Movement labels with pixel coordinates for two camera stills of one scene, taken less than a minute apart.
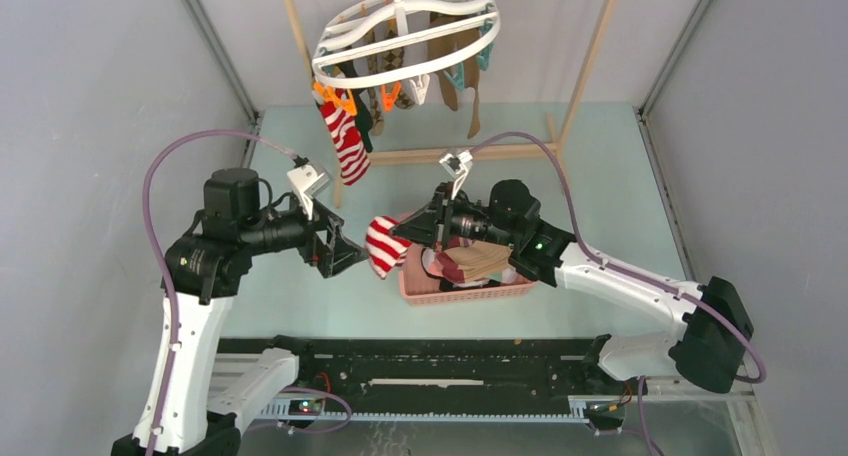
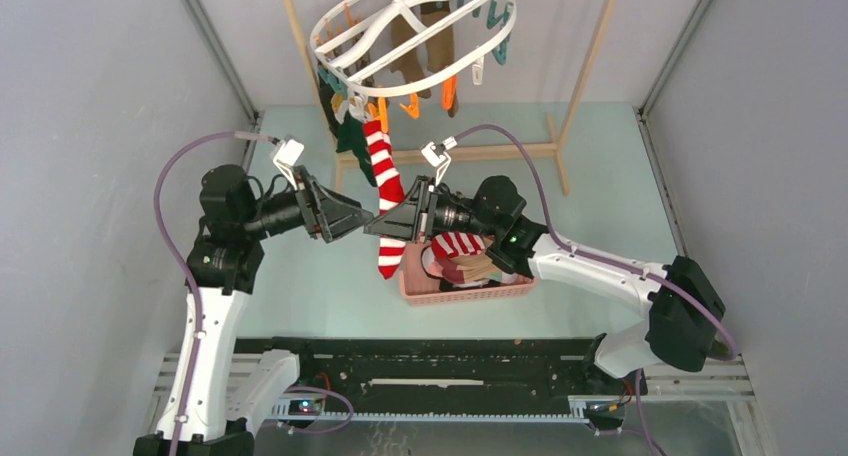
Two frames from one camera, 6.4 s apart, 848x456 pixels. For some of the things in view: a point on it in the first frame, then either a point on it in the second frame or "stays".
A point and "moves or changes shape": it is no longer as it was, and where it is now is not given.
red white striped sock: [385, 251] moves or changes shape
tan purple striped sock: [449, 268] stays
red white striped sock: [353, 161] -> [390, 192]
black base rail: [555, 378] stays
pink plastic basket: [421, 288] stays
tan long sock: [472, 69] -> [440, 50]
